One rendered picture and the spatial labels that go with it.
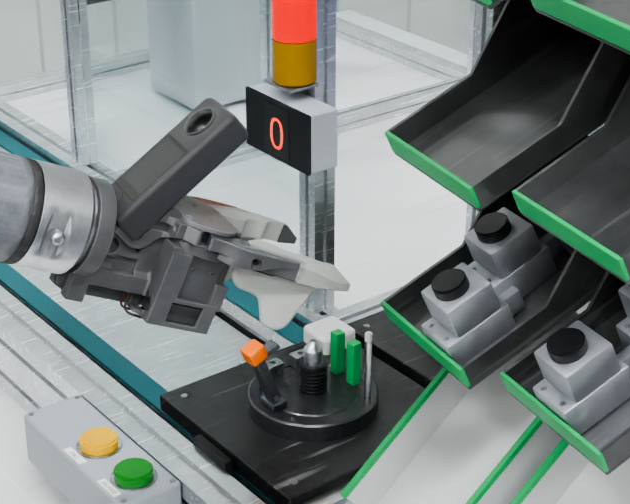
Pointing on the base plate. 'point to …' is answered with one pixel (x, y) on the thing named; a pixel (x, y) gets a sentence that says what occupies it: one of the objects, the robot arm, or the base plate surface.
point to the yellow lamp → (294, 63)
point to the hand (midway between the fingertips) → (314, 251)
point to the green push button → (133, 472)
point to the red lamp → (294, 20)
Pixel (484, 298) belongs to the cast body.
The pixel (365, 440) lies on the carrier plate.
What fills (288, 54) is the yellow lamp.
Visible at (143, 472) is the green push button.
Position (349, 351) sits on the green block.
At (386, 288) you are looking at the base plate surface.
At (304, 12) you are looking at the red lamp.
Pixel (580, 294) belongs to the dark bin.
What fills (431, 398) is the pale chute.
